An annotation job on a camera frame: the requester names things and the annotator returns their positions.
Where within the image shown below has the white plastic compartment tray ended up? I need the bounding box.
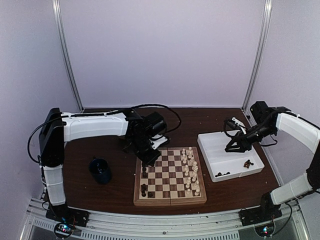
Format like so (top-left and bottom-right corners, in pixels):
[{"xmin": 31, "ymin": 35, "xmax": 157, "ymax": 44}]
[{"xmin": 197, "ymin": 131, "xmax": 265, "ymax": 183}]

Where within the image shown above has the right aluminium frame post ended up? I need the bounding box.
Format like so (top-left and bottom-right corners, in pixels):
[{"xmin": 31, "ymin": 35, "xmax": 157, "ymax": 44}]
[{"xmin": 242, "ymin": 0, "xmax": 273, "ymax": 111}]

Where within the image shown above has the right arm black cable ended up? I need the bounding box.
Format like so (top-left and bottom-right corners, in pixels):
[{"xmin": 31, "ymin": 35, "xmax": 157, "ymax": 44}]
[{"xmin": 223, "ymin": 118, "xmax": 278, "ymax": 148}]

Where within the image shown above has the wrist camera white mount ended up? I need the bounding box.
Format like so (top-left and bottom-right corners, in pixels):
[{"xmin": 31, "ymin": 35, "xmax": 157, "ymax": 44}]
[
  {"xmin": 150, "ymin": 136, "xmax": 170, "ymax": 150},
  {"xmin": 225, "ymin": 117, "xmax": 247, "ymax": 134}
]

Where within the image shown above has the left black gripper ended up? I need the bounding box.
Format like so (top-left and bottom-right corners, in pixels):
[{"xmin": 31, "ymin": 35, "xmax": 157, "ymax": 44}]
[{"xmin": 130, "ymin": 134, "xmax": 162, "ymax": 166}]

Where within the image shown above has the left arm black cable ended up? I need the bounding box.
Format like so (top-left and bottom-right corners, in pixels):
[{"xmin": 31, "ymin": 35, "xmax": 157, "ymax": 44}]
[{"xmin": 26, "ymin": 103, "xmax": 182, "ymax": 166}]

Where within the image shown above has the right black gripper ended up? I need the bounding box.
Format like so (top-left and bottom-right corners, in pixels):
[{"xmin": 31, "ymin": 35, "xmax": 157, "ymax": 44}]
[{"xmin": 225, "ymin": 121, "xmax": 275, "ymax": 153}]

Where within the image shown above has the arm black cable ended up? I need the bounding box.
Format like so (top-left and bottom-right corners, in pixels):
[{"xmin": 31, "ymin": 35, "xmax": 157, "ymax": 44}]
[
  {"xmin": 223, "ymin": 118, "xmax": 278, "ymax": 148},
  {"xmin": 26, "ymin": 103, "xmax": 182, "ymax": 166}
]

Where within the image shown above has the wooden chess board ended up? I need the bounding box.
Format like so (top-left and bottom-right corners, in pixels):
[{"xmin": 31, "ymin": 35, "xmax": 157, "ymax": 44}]
[{"xmin": 133, "ymin": 146, "xmax": 207, "ymax": 207}]

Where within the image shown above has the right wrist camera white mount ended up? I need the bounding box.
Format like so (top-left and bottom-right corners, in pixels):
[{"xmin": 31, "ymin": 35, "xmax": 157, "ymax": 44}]
[{"xmin": 225, "ymin": 117, "xmax": 247, "ymax": 134}]

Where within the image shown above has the left aluminium frame post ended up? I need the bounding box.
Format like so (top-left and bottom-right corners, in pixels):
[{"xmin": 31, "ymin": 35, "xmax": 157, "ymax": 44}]
[{"xmin": 52, "ymin": 0, "xmax": 84, "ymax": 112}]

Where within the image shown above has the aluminium frame post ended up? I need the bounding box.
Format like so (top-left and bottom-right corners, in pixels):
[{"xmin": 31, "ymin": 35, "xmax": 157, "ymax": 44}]
[
  {"xmin": 52, "ymin": 0, "xmax": 84, "ymax": 112},
  {"xmin": 242, "ymin": 0, "xmax": 273, "ymax": 111}
]

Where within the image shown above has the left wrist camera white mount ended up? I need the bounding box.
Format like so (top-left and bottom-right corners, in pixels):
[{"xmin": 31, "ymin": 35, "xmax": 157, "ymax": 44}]
[{"xmin": 150, "ymin": 136, "xmax": 170, "ymax": 150}]

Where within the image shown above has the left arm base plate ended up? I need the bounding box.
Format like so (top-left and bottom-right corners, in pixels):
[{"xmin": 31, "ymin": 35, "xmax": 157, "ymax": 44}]
[{"xmin": 45, "ymin": 206, "xmax": 90, "ymax": 227}]

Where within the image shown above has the row of white chess pieces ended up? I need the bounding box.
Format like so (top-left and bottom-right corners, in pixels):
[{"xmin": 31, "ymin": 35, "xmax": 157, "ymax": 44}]
[{"xmin": 180, "ymin": 146, "xmax": 201, "ymax": 198}]

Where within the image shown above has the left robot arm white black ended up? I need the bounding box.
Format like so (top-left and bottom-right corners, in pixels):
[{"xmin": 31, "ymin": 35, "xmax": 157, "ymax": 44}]
[{"xmin": 26, "ymin": 108, "xmax": 169, "ymax": 222}]

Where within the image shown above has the dark blue mug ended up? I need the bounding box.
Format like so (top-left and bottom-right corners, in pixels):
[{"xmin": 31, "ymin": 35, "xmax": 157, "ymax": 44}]
[{"xmin": 88, "ymin": 158, "xmax": 112, "ymax": 185}]

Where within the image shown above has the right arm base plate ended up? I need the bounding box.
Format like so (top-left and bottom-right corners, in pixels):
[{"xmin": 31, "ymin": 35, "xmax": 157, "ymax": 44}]
[{"xmin": 239, "ymin": 207, "xmax": 283, "ymax": 226}]

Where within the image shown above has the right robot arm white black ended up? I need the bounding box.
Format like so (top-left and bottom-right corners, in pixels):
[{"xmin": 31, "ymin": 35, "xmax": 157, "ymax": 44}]
[{"xmin": 223, "ymin": 101, "xmax": 320, "ymax": 221}]

